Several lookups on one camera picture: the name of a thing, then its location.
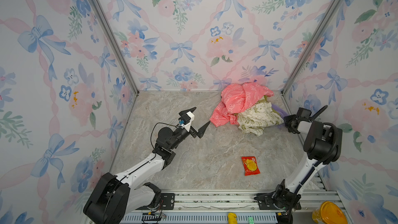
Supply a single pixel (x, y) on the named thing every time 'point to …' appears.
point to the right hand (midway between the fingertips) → (286, 118)
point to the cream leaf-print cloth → (258, 116)
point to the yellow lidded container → (329, 213)
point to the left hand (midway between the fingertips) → (202, 113)
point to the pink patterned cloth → (236, 98)
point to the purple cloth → (282, 113)
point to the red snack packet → (251, 166)
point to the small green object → (251, 220)
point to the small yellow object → (232, 218)
